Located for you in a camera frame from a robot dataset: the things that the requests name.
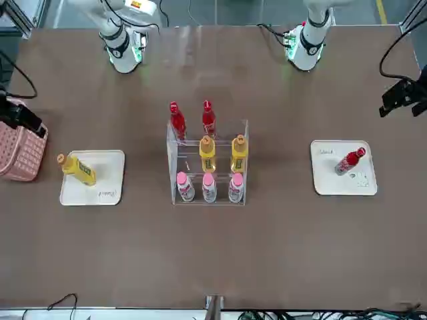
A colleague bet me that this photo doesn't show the aluminium camera post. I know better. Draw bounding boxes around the aluminium camera post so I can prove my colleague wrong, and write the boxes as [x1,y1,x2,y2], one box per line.
[205,295,225,320]

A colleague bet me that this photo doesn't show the yellow rock sugar pear bottle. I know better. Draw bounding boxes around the yellow rock sugar pear bottle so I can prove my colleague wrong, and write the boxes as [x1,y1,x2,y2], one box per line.
[199,135,217,173]
[56,152,97,187]
[230,133,250,173]

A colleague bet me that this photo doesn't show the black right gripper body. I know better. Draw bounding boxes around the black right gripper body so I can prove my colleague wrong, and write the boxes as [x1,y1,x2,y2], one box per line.
[0,95,26,129]

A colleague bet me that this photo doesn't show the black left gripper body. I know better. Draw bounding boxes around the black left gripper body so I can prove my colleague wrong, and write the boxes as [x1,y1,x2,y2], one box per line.
[400,77,427,103]

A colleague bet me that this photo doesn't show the thin black cable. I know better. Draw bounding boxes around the thin black cable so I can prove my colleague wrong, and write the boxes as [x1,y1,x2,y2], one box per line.
[21,292,79,320]

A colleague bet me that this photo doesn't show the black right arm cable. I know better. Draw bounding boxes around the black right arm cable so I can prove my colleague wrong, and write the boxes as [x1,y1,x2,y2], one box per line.
[0,49,37,100]

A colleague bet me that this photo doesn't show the pink plastic basket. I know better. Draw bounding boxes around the pink plastic basket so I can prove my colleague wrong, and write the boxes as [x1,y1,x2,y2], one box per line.
[0,96,49,183]

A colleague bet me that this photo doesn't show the red Coca-Cola bottle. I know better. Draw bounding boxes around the red Coca-Cola bottle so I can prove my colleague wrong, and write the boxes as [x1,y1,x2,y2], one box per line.
[169,101,187,141]
[201,99,217,137]
[334,146,367,177]

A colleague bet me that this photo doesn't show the white bottle pink cap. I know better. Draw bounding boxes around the white bottle pink cap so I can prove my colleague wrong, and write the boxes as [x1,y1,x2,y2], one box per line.
[175,171,196,203]
[201,172,218,203]
[228,172,246,203]

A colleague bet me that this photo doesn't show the cream rectangular tray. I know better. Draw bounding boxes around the cream rectangular tray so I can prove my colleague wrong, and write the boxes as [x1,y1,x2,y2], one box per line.
[59,149,126,207]
[310,139,378,197]

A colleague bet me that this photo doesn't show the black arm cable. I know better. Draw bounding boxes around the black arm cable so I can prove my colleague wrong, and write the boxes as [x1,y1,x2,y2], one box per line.
[0,49,37,100]
[379,26,427,81]

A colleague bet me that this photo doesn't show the tangled green black cables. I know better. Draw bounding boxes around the tangled green black cables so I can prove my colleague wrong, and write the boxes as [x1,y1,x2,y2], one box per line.
[238,309,424,320]

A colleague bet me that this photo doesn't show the aluminium frame corner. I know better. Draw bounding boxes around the aluminium frame corner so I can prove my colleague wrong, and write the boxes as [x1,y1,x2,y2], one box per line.
[398,0,427,34]
[0,0,51,37]

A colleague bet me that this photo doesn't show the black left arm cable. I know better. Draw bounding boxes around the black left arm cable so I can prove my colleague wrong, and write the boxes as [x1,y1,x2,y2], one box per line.
[379,26,427,81]

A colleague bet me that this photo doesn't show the clear acrylic tiered shelf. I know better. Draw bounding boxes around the clear acrylic tiered shelf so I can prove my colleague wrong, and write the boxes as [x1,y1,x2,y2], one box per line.
[165,119,250,207]

